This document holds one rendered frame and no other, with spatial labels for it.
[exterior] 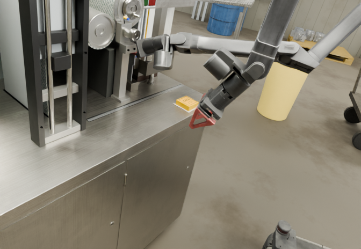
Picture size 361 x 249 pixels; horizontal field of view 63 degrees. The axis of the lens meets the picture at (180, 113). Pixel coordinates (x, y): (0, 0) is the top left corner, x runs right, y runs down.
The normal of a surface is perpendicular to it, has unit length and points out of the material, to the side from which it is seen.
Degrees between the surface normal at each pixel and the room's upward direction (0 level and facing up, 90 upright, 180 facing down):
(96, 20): 90
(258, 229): 0
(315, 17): 90
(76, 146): 0
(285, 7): 90
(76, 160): 0
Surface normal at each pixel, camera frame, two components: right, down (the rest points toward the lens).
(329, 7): -0.29, 0.44
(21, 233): 0.77, 0.44
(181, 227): 0.18, -0.85
